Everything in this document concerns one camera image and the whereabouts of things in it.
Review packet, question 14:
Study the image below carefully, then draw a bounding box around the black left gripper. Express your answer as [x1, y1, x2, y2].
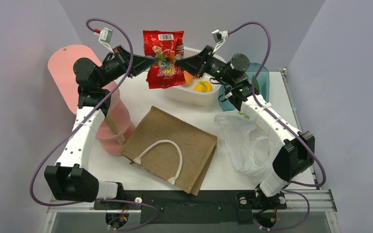
[97, 45, 156, 88]

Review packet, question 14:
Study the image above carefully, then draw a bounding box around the brown paper grocery bag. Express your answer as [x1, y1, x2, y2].
[120, 106, 218, 196]

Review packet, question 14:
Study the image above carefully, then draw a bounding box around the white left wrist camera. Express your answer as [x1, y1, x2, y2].
[94, 27, 113, 52]

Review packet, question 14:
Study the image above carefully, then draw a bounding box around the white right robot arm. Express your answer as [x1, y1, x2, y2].
[175, 46, 315, 209]

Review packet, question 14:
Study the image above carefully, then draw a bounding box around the white plastic basket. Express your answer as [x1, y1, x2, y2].
[164, 47, 228, 107]

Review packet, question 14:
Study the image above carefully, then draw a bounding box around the pink tiered shelf stand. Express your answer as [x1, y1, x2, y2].
[48, 44, 135, 156]

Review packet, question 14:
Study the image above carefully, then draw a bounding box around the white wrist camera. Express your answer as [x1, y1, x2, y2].
[94, 27, 113, 52]
[211, 30, 229, 53]

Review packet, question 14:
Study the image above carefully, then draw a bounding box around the teal transparent plastic tub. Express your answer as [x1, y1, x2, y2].
[219, 63, 270, 112]

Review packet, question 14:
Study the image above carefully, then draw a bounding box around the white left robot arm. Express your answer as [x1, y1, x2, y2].
[44, 45, 156, 209]

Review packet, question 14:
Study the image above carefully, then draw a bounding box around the green cucumber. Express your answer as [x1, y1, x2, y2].
[252, 75, 260, 95]

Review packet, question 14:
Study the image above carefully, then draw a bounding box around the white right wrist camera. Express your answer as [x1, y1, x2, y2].
[211, 30, 229, 53]

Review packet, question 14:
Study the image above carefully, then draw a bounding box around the red package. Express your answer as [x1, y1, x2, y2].
[143, 30, 186, 89]

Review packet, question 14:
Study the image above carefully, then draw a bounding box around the white plastic grocery bag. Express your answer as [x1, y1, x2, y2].
[214, 110, 278, 185]

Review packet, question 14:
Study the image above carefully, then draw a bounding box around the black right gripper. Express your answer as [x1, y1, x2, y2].
[176, 45, 236, 86]

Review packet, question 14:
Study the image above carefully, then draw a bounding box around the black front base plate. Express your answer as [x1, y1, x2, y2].
[94, 190, 287, 225]

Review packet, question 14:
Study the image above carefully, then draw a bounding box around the orange yellow mango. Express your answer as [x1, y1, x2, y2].
[184, 71, 194, 86]

